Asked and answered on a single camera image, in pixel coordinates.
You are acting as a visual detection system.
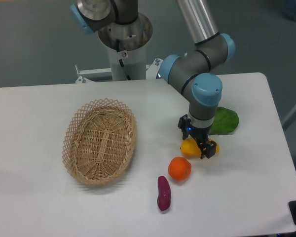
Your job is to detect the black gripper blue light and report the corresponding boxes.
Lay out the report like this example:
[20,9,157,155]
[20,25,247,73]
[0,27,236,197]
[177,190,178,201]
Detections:
[178,114,217,159]

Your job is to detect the yellow mango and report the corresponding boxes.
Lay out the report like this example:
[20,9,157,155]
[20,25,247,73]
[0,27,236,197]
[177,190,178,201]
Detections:
[180,138,206,158]

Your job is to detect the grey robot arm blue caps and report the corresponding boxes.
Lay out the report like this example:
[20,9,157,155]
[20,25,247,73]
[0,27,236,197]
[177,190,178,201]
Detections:
[70,0,235,158]

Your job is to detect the green bok choy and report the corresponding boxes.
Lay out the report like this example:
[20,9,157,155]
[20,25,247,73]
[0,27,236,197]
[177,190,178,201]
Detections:
[210,107,239,135]

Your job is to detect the orange fruit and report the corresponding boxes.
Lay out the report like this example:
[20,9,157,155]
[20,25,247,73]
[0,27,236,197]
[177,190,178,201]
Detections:
[168,157,191,181]

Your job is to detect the purple sweet potato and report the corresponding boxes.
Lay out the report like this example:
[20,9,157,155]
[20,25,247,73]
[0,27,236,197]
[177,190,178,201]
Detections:
[157,176,172,211]

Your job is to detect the woven wicker basket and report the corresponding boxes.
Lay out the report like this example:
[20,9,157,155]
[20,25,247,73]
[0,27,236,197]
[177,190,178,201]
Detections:
[62,98,137,186]

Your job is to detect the white metal base frame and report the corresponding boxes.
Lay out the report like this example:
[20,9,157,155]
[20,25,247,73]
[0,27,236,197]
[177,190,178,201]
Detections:
[75,58,163,83]

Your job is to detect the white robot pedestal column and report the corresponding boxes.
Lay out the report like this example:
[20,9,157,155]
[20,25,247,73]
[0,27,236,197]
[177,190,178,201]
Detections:
[107,47,146,81]

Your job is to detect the black cable on pedestal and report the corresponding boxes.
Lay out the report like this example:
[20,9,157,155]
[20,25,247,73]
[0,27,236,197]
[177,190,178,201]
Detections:
[115,39,132,81]

